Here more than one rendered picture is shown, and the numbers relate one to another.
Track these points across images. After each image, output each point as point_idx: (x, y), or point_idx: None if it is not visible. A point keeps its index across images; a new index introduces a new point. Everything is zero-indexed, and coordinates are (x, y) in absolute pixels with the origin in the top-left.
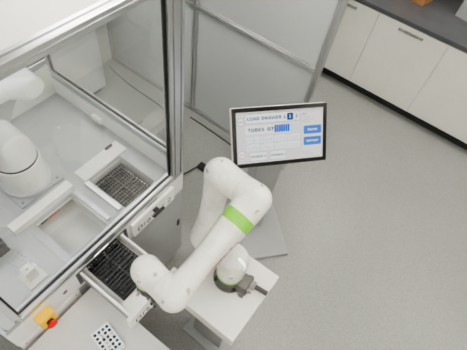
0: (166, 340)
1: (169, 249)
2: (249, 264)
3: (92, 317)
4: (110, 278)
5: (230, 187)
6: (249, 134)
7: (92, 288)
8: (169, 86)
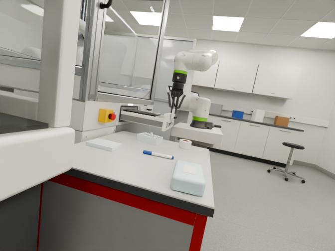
0: None
1: None
2: None
3: (130, 136)
4: (141, 112)
5: (200, 51)
6: None
7: (122, 131)
8: (160, 39)
